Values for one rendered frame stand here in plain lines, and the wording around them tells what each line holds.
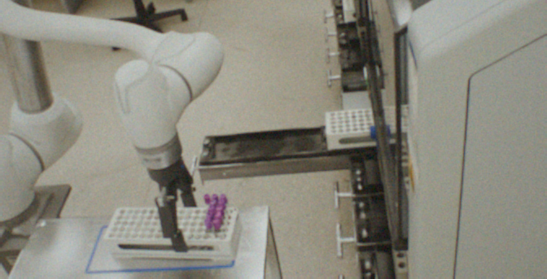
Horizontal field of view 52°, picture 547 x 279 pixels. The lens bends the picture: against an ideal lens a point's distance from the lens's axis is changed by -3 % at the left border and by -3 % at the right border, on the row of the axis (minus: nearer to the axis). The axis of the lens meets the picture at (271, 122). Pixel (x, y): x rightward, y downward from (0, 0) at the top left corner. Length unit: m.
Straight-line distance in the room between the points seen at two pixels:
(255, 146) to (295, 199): 1.01
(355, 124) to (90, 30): 0.71
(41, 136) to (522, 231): 1.27
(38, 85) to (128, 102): 0.62
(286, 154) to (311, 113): 1.54
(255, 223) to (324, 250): 1.03
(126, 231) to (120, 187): 1.56
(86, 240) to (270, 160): 0.51
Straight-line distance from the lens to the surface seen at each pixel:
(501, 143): 0.77
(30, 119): 1.69
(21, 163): 1.69
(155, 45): 1.18
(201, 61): 1.15
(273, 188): 2.64
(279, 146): 1.57
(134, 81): 1.04
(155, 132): 1.08
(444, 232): 0.87
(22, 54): 1.57
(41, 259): 1.47
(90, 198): 2.91
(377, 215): 1.33
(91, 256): 1.41
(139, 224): 1.36
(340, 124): 1.52
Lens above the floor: 1.78
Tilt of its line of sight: 36 degrees down
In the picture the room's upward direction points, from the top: 10 degrees counter-clockwise
